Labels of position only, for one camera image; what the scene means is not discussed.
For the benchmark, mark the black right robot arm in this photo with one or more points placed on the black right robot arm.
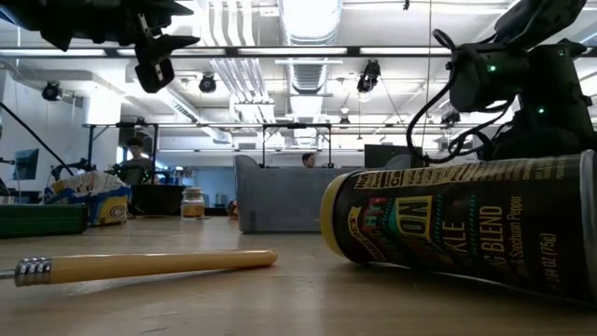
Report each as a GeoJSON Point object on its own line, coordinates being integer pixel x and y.
{"type": "Point", "coordinates": [559, 93]}

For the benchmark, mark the silver ceiling air duct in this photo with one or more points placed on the silver ceiling air duct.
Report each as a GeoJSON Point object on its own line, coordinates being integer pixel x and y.
{"type": "Point", "coordinates": [310, 28]}

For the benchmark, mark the person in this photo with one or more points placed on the person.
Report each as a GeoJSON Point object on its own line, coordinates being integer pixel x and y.
{"type": "Point", "coordinates": [308, 160]}
{"type": "Point", "coordinates": [135, 165]}

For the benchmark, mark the blue white ramen packet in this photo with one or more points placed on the blue white ramen packet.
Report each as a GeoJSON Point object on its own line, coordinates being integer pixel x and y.
{"type": "Point", "coordinates": [93, 200]}

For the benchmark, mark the black overhead frame bar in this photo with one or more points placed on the black overhead frame bar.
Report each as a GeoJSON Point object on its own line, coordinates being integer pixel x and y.
{"type": "Point", "coordinates": [353, 51]}

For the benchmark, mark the dark bowl red inside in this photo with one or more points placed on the dark bowl red inside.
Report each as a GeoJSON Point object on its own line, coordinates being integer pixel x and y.
{"type": "Point", "coordinates": [156, 200]}

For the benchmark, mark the black background robot arm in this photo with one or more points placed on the black background robot arm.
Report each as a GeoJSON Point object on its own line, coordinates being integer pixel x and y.
{"type": "Point", "coordinates": [70, 167]}

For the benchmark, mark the small glass spice jar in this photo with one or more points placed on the small glass spice jar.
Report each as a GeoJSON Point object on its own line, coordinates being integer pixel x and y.
{"type": "Point", "coordinates": [192, 205]}

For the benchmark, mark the black ceiling spotlight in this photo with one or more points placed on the black ceiling spotlight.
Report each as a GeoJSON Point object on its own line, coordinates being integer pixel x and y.
{"type": "Point", "coordinates": [207, 83]}
{"type": "Point", "coordinates": [368, 77]}
{"type": "Point", "coordinates": [450, 116]}
{"type": "Point", "coordinates": [51, 91]}

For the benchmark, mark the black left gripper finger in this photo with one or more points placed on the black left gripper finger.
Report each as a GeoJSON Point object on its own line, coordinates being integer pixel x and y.
{"type": "Point", "coordinates": [170, 43]}
{"type": "Point", "coordinates": [147, 70]}

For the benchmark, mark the black monitor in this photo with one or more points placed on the black monitor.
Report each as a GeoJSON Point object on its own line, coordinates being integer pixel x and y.
{"type": "Point", "coordinates": [387, 156]}

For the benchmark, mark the green rectangular tin box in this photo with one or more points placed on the green rectangular tin box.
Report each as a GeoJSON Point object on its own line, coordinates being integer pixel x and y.
{"type": "Point", "coordinates": [42, 221]}

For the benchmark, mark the yellow lidded dark spice jar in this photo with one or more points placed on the yellow lidded dark spice jar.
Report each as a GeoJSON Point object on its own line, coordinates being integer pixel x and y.
{"type": "Point", "coordinates": [466, 224]}

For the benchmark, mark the blue lit monitor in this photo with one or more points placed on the blue lit monitor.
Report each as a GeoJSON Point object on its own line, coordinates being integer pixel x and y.
{"type": "Point", "coordinates": [26, 164]}

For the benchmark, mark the grey translucent plastic bin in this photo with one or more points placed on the grey translucent plastic bin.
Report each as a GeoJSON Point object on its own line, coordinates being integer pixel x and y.
{"type": "Point", "coordinates": [280, 200]}

